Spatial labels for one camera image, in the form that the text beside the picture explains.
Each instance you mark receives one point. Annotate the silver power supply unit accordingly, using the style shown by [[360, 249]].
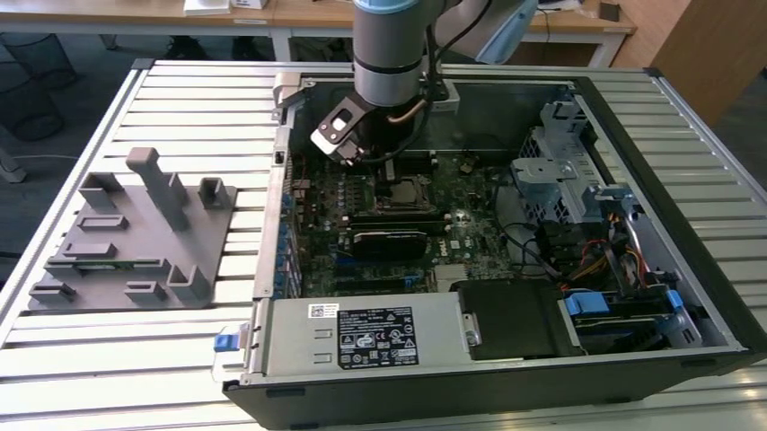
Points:
[[293, 341]]

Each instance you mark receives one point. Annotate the black expansion slot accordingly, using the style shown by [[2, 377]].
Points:
[[368, 284]]

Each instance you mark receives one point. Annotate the white desk leg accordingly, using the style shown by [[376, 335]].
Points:
[[8, 161]]

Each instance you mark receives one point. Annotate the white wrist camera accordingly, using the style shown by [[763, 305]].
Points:
[[335, 130]]

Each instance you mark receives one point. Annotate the small black box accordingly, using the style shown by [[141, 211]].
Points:
[[609, 11]]

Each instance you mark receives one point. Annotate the wooden cabinet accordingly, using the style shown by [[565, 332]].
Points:
[[707, 54]]

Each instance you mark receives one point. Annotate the silver chipset heatsink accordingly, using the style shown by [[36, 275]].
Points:
[[452, 274]]

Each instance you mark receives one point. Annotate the blue board connector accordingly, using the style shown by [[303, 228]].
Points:
[[411, 282]]

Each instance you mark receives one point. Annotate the grey parts rack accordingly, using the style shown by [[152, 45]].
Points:
[[197, 242]]

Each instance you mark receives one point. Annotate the coin cell battery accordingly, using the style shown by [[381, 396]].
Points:
[[465, 167]]

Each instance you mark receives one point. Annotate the black mesh bin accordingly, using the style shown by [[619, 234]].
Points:
[[44, 54], [24, 103]]

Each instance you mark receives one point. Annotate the black PC case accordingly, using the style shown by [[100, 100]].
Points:
[[419, 404]]

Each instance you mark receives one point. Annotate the green motherboard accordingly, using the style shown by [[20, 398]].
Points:
[[323, 265]]

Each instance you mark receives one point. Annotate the wooden desk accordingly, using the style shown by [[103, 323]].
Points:
[[89, 19]]

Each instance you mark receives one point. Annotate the white box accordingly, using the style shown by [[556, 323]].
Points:
[[248, 3], [207, 6]]

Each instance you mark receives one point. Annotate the blue case latch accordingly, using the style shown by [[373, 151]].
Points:
[[224, 343]]

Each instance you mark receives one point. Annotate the hard disk in blue carrier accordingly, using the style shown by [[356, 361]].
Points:
[[585, 305]]

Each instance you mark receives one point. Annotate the black RAM slot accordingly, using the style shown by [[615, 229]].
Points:
[[395, 220], [395, 228], [421, 157], [421, 167]]

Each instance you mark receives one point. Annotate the green RAM stick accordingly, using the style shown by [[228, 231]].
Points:
[[123, 265]]

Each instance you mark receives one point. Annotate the CPU socket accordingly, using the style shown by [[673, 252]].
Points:
[[379, 207]]

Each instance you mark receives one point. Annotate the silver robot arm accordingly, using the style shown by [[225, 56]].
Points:
[[389, 54]]

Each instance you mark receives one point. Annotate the blue drive latch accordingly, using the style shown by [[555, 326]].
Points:
[[673, 300]]

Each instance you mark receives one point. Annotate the silver drive cage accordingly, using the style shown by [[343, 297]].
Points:
[[539, 179]]

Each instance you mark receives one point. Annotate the black graphics card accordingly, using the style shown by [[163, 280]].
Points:
[[389, 246]]

